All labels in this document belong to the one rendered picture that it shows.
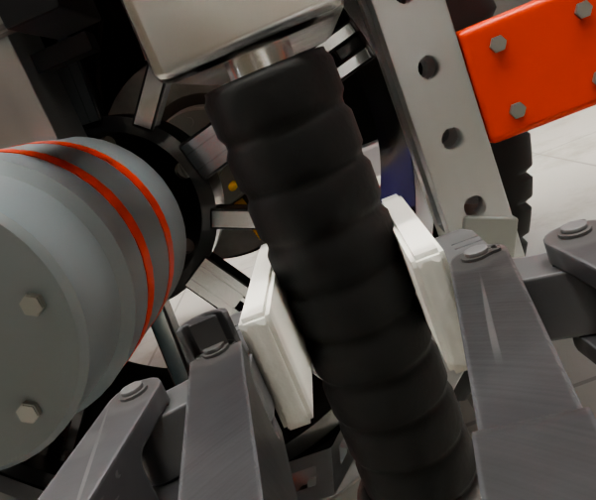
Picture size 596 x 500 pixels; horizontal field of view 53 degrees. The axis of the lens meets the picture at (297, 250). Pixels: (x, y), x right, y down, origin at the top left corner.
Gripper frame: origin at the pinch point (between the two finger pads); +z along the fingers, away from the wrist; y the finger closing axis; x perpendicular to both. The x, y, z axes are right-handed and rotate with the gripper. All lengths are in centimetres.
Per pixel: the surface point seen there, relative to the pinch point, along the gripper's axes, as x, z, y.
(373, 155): -65, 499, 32
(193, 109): 9, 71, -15
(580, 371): -83, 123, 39
